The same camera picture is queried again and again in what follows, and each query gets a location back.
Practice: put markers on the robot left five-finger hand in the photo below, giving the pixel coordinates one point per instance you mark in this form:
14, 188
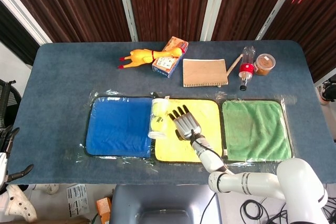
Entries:
11, 134

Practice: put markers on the robot right five-finger hand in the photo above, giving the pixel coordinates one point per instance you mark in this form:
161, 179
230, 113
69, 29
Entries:
187, 124

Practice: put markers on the clear tennis ball tube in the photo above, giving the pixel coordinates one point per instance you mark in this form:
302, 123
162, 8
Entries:
158, 119

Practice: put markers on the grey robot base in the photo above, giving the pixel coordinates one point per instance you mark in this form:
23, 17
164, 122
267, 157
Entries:
165, 203

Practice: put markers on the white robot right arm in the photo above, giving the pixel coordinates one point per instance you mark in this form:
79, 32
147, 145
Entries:
262, 183

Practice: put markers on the yellow cloth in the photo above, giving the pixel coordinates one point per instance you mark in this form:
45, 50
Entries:
204, 119

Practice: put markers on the green cloth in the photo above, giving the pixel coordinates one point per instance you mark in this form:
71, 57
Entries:
254, 129

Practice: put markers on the blue cloth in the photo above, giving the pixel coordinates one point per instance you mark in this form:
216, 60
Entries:
118, 127

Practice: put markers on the black mesh chair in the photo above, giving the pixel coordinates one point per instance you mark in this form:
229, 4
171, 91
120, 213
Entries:
6, 100

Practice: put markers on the brown spiral notebook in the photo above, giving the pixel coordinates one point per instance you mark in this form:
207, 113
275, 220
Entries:
204, 73

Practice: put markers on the blue and orange carton box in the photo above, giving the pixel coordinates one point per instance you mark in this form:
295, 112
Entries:
165, 66

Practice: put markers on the white clog shoe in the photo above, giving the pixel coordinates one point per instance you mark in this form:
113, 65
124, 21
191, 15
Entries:
19, 205

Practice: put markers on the clear plastic film sheet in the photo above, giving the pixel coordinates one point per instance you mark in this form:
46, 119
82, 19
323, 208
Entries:
120, 159

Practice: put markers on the wooden stick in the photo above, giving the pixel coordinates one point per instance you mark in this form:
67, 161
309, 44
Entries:
235, 64

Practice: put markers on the blue felt table cover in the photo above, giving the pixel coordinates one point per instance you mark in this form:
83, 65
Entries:
65, 77

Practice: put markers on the clear bottle with red label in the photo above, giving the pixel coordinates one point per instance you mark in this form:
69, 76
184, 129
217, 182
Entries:
246, 69

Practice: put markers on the yellow rubber chicken toy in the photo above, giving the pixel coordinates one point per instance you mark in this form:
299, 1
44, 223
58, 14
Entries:
140, 56

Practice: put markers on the printed paper sheet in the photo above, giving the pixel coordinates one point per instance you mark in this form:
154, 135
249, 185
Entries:
77, 200

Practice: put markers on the clear jar with brown contents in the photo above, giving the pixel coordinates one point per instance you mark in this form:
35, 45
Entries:
264, 65

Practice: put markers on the small orange box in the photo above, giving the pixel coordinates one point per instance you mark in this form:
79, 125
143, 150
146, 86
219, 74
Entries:
104, 208

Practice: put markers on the brown pleated curtain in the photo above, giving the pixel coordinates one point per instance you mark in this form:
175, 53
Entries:
315, 19
73, 3
170, 3
249, 1

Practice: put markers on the black and white device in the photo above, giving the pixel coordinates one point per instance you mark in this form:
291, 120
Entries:
326, 90

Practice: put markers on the white frame post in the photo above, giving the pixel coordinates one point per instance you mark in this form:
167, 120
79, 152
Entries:
127, 6
23, 16
278, 9
214, 6

